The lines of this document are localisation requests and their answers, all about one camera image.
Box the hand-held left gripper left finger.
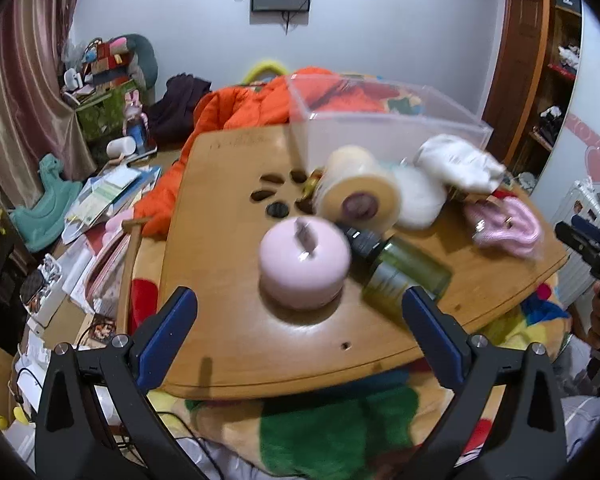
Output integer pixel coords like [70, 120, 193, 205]
[34, 286, 216, 480]

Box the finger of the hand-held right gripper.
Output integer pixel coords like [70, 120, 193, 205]
[570, 216, 600, 254]
[554, 221, 600, 267]

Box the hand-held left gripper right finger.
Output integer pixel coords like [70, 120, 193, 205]
[401, 285, 568, 480]

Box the green glass bottle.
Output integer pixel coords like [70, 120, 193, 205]
[341, 225, 453, 321]

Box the pink hair tie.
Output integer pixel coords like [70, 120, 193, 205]
[462, 195, 546, 261]

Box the white round plastic jar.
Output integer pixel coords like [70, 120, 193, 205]
[392, 162, 448, 231]

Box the pink round container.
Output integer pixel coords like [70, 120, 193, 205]
[258, 216, 353, 311]

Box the white sock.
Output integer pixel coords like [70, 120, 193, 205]
[414, 134, 507, 195]

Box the cream tape roll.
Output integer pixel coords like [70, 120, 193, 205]
[312, 145, 400, 233]

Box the clear plastic storage box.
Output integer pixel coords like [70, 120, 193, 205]
[286, 74, 495, 171]

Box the wooden desk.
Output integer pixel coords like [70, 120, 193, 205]
[157, 127, 571, 401]

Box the white wardrobe with pink hearts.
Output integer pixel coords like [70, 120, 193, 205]
[530, 0, 600, 241]

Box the pile of papers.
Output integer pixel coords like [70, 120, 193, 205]
[62, 164, 163, 246]

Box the wooden shelf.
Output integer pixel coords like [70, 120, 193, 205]
[517, 0, 583, 196]

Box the colourful printed blanket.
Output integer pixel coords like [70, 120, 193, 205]
[130, 72, 573, 480]

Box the teal dinosaur plush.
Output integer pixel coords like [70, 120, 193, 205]
[9, 154, 83, 253]

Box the white cup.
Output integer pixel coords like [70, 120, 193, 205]
[106, 137, 135, 160]

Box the wooden door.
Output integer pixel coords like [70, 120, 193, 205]
[482, 0, 553, 161]

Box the pink rabbit blue bottle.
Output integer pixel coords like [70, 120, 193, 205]
[122, 91, 151, 153]

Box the dark purple cloth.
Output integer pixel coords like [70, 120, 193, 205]
[147, 74, 213, 147]

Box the green storage box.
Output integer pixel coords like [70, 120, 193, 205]
[75, 87, 148, 143]

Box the orange puffer jacket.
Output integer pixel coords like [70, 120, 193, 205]
[134, 66, 396, 237]

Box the pink curtain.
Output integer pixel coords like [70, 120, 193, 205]
[0, 0, 98, 211]

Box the grey plush cushion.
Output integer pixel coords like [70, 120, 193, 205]
[125, 34, 158, 91]

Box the stack of colourful toy boxes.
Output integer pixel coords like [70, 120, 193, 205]
[80, 37, 133, 86]

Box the wooden stick frame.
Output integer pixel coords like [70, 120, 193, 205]
[116, 217, 153, 336]

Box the yellow ring cushion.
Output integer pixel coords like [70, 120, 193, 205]
[243, 59, 288, 83]

